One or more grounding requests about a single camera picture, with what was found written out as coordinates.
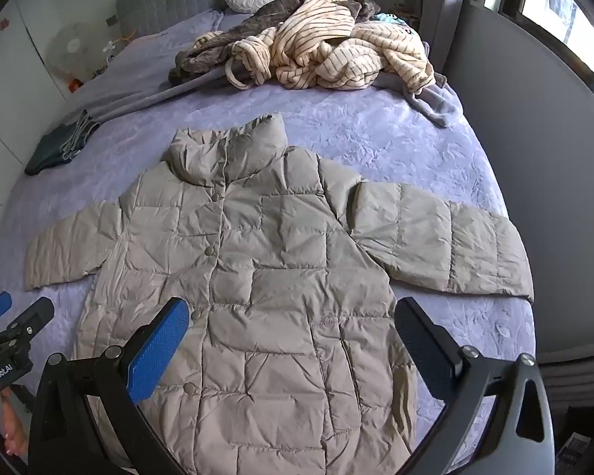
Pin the grey fleece garment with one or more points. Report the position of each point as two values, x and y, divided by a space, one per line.
425 99

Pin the person's left hand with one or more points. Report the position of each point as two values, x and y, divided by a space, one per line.
12 430

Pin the brown fuzzy garment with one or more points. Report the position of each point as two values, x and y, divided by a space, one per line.
218 49

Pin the window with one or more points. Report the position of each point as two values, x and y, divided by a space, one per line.
564 5

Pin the beige puffer jacket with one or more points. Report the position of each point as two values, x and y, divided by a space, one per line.
277 282

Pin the white fan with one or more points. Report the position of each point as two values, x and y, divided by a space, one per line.
72 52

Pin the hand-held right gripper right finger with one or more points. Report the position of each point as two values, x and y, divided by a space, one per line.
425 351

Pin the dark green folded clothes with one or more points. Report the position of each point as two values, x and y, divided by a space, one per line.
59 146

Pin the cream striped garment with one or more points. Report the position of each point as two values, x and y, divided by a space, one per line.
326 44

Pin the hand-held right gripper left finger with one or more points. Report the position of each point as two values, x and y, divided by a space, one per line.
159 351

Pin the teal cloth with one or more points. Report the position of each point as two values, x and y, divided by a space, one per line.
391 19

